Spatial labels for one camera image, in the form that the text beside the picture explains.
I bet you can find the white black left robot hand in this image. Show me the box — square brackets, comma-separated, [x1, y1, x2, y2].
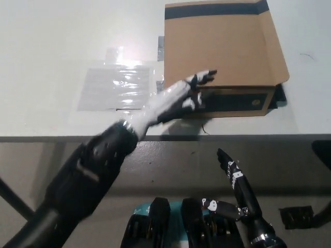
[123, 69, 218, 142]

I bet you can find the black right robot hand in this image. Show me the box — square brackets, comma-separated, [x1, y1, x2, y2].
[200, 148, 273, 241]

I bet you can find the brown cardboard storage box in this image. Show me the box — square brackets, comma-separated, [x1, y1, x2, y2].
[163, 0, 290, 118]

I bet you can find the clear plastic sleeve with paper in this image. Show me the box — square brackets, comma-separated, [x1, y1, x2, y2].
[74, 46, 166, 112]

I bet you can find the black floor tape patch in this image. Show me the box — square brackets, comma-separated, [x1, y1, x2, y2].
[278, 205, 315, 230]

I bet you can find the black metal table leg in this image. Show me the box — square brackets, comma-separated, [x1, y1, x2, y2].
[0, 175, 36, 226]
[311, 200, 331, 221]

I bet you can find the black rounded object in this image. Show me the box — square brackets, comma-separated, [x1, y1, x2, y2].
[311, 139, 331, 164]

